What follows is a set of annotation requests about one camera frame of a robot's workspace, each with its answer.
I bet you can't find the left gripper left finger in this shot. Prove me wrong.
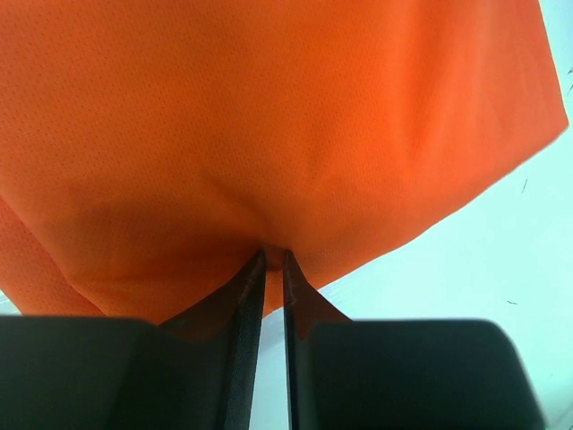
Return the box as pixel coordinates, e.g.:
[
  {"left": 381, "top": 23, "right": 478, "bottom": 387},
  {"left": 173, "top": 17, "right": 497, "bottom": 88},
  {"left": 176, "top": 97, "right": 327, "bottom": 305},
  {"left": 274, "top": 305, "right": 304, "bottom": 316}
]
[{"left": 1, "top": 253, "right": 266, "bottom": 429}]

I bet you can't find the orange t shirt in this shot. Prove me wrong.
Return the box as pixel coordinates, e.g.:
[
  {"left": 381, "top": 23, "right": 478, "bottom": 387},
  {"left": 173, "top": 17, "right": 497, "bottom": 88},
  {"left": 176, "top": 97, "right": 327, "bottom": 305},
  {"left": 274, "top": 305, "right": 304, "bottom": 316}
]
[{"left": 1, "top": 1, "right": 568, "bottom": 323}]

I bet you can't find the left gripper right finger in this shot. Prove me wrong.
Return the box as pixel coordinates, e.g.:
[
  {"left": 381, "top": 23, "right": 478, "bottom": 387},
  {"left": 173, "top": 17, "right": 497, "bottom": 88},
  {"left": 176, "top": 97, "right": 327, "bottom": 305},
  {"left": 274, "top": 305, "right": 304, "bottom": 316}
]
[{"left": 283, "top": 254, "right": 545, "bottom": 429}]

